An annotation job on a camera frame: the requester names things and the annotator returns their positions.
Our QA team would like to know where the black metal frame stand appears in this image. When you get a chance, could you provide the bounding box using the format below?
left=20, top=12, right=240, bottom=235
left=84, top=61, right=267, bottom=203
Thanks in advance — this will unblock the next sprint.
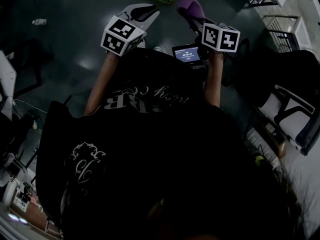
left=0, top=37, right=55, bottom=100

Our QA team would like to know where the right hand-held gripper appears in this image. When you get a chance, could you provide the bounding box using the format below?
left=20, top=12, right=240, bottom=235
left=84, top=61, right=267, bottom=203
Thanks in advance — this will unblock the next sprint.
left=183, top=15, right=241, bottom=53

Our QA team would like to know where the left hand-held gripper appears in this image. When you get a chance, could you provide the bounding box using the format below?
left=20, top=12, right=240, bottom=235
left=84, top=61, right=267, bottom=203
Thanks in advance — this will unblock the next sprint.
left=100, top=3, right=161, bottom=57

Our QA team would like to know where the purple cloth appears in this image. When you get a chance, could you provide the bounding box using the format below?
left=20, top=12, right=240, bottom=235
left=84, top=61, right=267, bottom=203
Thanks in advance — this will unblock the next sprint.
left=175, top=0, right=207, bottom=24

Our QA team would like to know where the white sink unit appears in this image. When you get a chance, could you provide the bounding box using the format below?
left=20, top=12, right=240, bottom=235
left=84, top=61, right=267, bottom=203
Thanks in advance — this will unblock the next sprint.
left=261, top=14, right=313, bottom=54

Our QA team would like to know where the small display screen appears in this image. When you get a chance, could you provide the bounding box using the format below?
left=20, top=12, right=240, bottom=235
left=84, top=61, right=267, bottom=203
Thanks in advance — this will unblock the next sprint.
left=171, top=43, right=205, bottom=67

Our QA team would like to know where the person's left forearm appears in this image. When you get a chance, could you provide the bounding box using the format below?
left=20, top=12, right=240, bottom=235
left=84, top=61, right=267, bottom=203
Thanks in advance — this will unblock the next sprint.
left=83, top=50, right=120, bottom=117

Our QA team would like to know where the black office chair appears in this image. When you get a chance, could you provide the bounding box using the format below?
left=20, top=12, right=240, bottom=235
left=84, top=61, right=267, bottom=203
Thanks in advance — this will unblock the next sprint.
left=234, top=48, right=320, bottom=158

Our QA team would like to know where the person's right forearm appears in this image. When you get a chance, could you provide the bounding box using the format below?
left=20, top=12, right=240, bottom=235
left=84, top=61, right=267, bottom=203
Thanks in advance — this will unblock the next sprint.
left=203, top=49, right=225, bottom=109

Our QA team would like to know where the person's black printed t-shirt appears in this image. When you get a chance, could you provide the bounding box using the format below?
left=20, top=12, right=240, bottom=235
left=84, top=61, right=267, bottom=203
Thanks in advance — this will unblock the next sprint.
left=34, top=47, right=289, bottom=240

